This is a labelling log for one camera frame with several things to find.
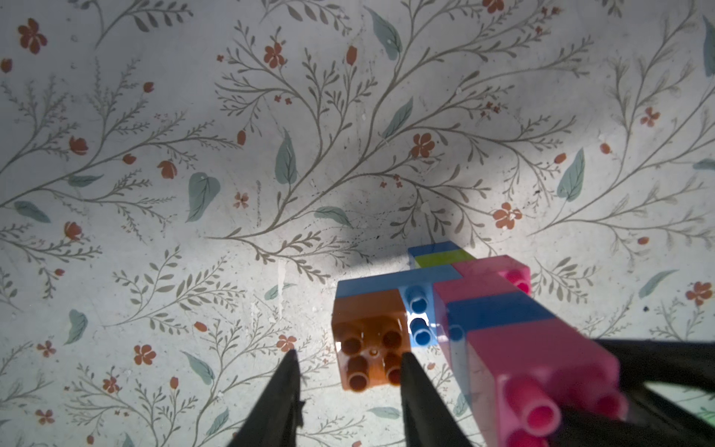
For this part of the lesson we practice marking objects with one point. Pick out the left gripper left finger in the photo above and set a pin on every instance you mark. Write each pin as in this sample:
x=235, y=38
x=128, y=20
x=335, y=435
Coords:
x=277, y=415

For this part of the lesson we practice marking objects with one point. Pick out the orange square lego brick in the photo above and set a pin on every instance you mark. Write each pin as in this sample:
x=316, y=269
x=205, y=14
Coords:
x=371, y=333

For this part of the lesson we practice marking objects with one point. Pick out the light blue long lego brick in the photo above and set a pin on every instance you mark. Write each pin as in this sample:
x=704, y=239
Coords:
x=416, y=288

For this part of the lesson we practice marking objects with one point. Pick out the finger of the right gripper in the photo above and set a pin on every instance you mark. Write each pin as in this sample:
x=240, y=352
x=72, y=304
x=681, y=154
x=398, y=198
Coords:
x=675, y=363
x=652, y=420

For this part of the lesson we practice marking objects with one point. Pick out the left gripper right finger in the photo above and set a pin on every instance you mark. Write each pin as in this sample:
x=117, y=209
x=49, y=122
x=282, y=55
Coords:
x=427, y=420

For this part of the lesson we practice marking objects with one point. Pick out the dark blue square lego brick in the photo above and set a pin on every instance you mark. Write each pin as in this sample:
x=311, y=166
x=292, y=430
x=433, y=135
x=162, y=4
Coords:
x=492, y=311

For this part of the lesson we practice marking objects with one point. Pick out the blue and green brick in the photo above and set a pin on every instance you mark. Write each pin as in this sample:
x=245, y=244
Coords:
x=438, y=254

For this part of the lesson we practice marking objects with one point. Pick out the pink square lego brick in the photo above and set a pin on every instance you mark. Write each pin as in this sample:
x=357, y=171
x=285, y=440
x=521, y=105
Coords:
x=522, y=375

